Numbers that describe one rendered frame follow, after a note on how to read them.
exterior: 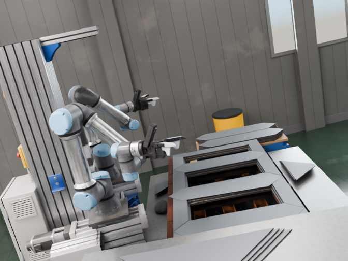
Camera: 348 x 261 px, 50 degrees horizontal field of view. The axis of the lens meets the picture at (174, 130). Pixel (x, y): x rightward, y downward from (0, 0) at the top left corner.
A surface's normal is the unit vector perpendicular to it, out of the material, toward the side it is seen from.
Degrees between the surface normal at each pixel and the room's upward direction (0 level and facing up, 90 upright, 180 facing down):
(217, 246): 0
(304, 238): 0
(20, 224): 90
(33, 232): 90
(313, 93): 90
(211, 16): 90
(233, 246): 0
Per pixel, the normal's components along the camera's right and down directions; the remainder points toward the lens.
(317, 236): -0.20, -0.94
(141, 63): 0.15, 0.26
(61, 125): -0.30, 0.20
